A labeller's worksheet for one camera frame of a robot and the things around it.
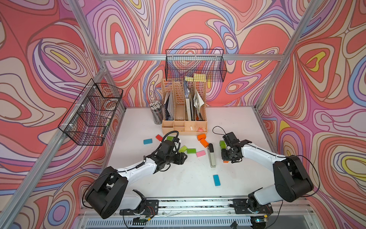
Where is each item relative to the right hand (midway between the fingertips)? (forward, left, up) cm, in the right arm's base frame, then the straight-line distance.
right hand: (226, 160), depth 89 cm
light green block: (+9, +28, 0) cm, 29 cm away
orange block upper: (+18, +14, +1) cm, 23 cm away
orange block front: (0, 0, -2) cm, 2 cm away
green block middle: (+7, +22, +1) cm, 23 cm away
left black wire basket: (+11, +77, +30) cm, 83 cm away
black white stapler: (+5, +10, +4) cm, 12 cm away
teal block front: (-12, +8, -1) cm, 15 cm away
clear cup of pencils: (+31, +45, +18) cm, 57 cm away
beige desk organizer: (+27, +26, +21) cm, 43 cm away
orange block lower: (+14, +12, 0) cm, 19 cm away
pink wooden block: (+5, +16, 0) cm, 17 cm away
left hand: (+1, +27, +6) cm, 27 cm away
